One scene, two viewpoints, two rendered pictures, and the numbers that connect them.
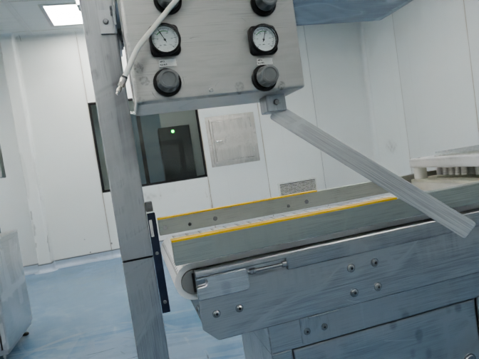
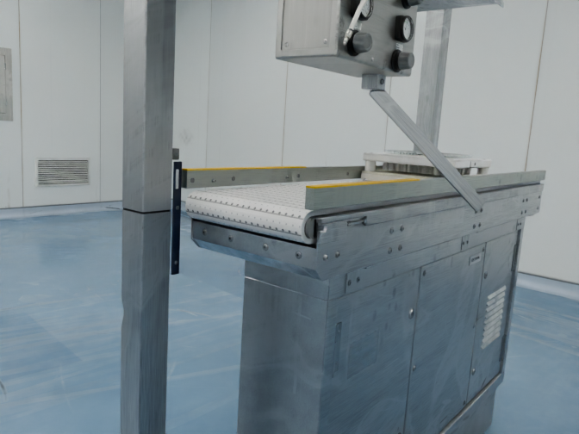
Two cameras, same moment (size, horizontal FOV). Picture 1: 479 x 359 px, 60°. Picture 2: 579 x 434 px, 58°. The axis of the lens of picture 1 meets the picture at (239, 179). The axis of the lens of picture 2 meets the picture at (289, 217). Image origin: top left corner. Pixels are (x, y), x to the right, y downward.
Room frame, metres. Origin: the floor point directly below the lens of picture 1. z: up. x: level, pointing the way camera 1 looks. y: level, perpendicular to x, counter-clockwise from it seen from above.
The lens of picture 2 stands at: (-0.03, 0.56, 1.02)
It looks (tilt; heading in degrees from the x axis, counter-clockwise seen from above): 9 degrees down; 323
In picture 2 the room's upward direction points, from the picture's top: 4 degrees clockwise
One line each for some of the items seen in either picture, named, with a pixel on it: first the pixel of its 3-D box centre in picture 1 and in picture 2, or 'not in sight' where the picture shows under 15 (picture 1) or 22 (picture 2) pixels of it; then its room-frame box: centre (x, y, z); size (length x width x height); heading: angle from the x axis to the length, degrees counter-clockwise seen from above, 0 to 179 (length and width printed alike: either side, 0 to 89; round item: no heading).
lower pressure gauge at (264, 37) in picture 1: (263, 39); (404, 28); (0.53, -0.06, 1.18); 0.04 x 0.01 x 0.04; 105
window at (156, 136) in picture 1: (149, 141); not in sight; (5.45, 1.10, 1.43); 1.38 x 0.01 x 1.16; 103
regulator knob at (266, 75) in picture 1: (266, 72); (404, 57); (0.52, -0.05, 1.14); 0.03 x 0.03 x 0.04; 15
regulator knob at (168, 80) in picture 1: (167, 75); (361, 38); (0.49, 0.07, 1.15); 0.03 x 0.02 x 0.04; 105
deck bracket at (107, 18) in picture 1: (106, 17); not in sight; (0.77, 0.20, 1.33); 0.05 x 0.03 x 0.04; 15
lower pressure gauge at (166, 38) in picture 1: (165, 40); (362, 4); (0.50, 0.06, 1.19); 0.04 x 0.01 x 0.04; 105
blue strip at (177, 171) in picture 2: (158, 263); (177, 219); (0.80, 0.18, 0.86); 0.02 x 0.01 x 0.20; 105
